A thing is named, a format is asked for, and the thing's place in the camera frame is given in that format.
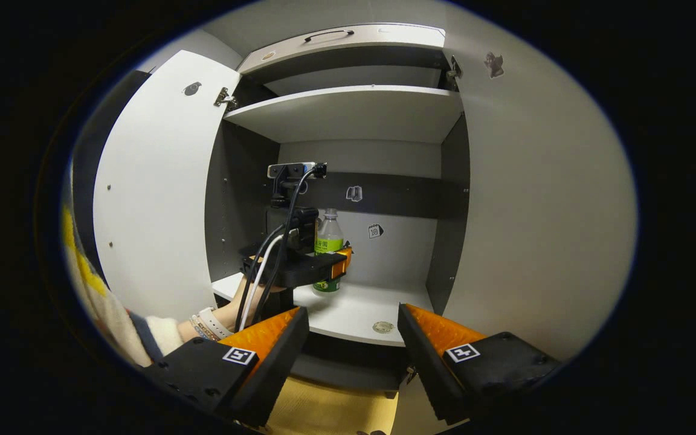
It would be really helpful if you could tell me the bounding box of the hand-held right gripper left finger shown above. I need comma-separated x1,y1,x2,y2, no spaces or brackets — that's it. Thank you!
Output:
143,306,311,428

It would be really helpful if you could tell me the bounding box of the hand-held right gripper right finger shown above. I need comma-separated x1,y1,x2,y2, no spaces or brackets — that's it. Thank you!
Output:
398,303,563,425

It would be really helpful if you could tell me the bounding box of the clear bottle with green label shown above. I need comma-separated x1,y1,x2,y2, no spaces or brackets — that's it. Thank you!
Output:
313,208,346,294

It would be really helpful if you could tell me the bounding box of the white and grey cabinet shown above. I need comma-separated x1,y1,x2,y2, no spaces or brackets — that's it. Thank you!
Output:
203,23,472,393

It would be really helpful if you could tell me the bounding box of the white cabinet door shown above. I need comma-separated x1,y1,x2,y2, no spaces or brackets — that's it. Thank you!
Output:
442,12,637,363
93,50,241,322

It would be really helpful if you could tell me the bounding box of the white cabinet shelf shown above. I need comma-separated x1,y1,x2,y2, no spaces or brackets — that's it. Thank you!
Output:
212,273,436,347
224,85,463,144

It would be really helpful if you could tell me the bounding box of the white cabinet drawer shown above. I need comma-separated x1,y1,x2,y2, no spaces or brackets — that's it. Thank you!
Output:
236,23,446,76

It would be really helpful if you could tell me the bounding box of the white wristwatch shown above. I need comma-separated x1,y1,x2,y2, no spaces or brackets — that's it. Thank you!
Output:
199,307,232,340

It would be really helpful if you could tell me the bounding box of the black cable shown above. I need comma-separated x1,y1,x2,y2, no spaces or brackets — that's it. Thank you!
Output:
236,163,327,333

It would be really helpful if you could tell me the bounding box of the white cable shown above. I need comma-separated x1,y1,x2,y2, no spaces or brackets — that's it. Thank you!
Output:
238,234,283,330

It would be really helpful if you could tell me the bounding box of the black drawer handle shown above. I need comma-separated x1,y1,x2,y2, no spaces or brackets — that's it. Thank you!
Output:
304,29,355,43

